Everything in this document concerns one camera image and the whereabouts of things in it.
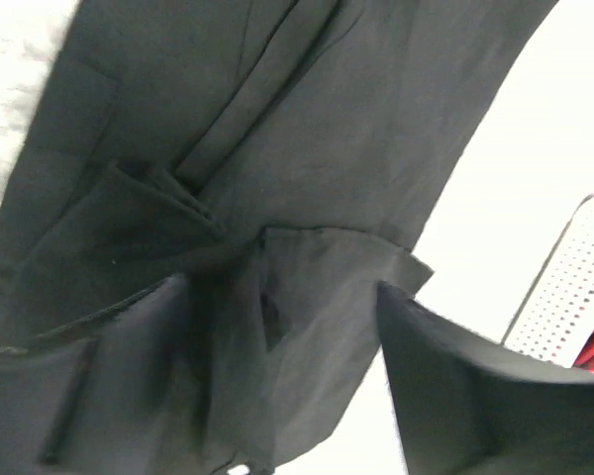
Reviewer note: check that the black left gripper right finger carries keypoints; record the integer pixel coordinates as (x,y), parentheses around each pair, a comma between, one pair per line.
(466,405)

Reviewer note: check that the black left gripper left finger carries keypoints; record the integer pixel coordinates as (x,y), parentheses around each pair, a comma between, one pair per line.
(112,393)

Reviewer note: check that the black long sleeve shirt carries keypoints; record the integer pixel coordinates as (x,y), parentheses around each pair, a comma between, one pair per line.
(283,156)

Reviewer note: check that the white plastic laundry basket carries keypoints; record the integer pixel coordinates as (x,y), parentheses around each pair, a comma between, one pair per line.
(557,315)

